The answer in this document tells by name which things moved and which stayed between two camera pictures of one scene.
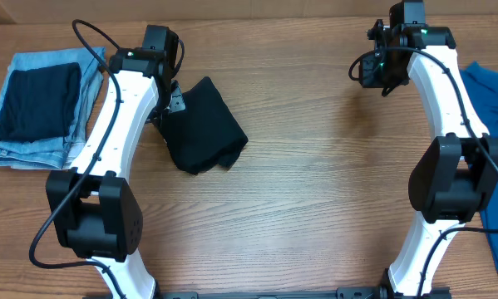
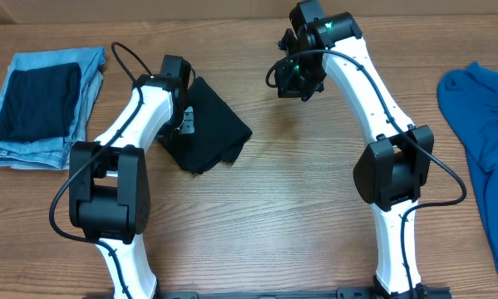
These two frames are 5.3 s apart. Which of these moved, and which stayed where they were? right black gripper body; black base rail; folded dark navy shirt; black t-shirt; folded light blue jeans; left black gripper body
Moved: left black gripper body; right black gripper body
Stayed: folded dark navy shirt; black t-shirt; black base rail; folded light blue jeans
